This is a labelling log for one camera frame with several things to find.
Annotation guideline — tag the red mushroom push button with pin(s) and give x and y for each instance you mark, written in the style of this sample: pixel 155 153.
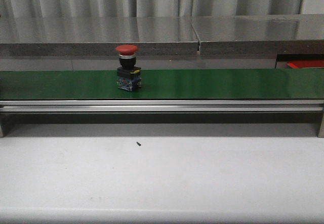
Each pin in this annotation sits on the red mushroom push button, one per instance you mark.
pixel 128 74

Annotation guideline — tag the grey stone counter left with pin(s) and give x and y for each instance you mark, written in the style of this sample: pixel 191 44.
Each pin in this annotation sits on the grey stone counter left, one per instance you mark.
pixel 87 43

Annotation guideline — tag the grey stone counter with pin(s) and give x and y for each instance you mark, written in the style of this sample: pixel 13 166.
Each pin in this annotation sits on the grey stone counter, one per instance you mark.
pixel 258 41
pixel 87 43

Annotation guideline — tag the grey stone counter right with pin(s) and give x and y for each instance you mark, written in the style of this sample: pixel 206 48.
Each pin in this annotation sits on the grey stone counter right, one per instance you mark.
pixel 258 41

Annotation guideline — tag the green conveyor belt unit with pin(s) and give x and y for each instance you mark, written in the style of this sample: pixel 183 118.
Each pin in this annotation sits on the green conveyor belt unit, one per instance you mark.
pixel 172 102

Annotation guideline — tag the red plastic tray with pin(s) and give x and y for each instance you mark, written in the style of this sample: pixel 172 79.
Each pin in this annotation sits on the red plastic tray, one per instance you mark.
pixel 298 64

